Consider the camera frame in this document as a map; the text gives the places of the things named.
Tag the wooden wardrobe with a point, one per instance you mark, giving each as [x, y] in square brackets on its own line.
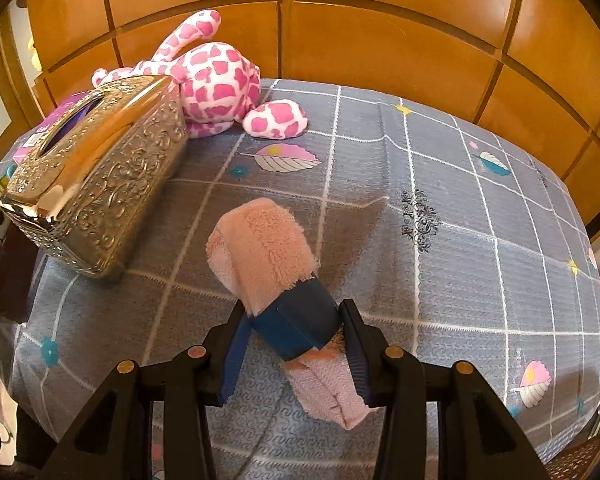
[405, 35]

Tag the pink sock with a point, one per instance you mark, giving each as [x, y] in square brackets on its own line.
[265, 250]

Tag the purple cardboard box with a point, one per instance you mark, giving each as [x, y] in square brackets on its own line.
[55, 117]

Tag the yellow toy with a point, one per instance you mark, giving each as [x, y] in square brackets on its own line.
[35, 52]

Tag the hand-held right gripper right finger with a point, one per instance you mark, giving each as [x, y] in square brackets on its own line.
[357, 360]

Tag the pink spotted plush giraffe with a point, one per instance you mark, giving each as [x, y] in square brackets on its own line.
[215, 80]

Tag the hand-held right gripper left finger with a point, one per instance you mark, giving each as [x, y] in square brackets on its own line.
[235, 355]

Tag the gold embossed tissue box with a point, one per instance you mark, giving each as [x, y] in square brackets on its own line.
[120, 175]

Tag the rattan chair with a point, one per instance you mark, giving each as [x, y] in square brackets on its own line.
[585, 460]

